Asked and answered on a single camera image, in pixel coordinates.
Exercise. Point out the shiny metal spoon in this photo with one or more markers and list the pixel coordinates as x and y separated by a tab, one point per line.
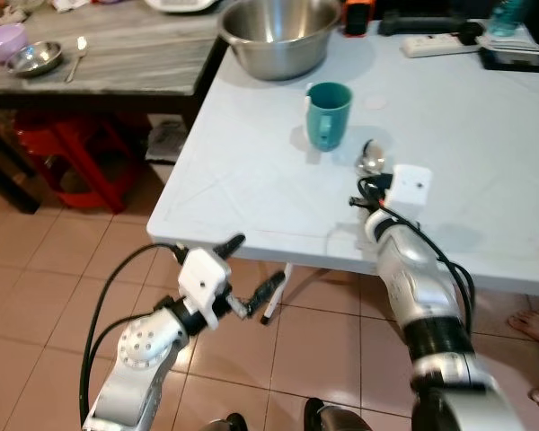
370	162

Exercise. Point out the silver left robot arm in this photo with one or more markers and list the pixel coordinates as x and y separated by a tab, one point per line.
139	359

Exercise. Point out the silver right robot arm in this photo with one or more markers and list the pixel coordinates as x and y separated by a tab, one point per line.
413	278

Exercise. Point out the white table leg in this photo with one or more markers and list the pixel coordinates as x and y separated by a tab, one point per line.
277	296

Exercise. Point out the teal ceramic mug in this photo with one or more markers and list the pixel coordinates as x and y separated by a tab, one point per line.
328	117

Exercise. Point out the white plastic table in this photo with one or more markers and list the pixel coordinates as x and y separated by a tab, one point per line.
467	153

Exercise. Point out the grey cloth bundle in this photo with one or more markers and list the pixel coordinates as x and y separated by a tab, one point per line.
169	142

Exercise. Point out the robot left leg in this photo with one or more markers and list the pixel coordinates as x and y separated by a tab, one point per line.
226	423

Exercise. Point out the robot leg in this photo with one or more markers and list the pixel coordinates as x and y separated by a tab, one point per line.
332	417
226	423

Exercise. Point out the robot right leg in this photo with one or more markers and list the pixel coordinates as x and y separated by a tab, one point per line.
332	417

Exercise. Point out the white power strip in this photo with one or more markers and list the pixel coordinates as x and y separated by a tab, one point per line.
436	45

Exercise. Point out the long black device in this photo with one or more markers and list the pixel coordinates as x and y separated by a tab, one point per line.
427	22

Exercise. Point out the orange and black device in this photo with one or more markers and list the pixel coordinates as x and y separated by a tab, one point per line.
356	16

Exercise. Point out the large stainless steel bowl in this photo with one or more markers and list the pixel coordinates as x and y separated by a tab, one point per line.
278	43

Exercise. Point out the flat black tray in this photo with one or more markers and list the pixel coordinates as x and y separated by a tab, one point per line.
512	61

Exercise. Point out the red plastic stool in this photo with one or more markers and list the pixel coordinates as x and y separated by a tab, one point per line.
72	144

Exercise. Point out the marble top wooden table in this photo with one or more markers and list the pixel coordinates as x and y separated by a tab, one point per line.
135	63

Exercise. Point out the teal plastic bottle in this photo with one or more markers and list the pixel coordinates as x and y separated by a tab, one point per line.
506	16

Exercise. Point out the small stainless steel bowl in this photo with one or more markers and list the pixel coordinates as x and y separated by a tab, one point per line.
33	59

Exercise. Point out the purple plastic bowl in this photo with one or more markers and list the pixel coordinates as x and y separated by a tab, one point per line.
2	42

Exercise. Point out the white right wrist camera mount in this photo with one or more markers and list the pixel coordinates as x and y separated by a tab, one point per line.
410	189

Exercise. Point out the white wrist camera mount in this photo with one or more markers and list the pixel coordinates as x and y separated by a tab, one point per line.
410	189
203	280

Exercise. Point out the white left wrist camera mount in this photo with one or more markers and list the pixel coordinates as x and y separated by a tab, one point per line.
203	280

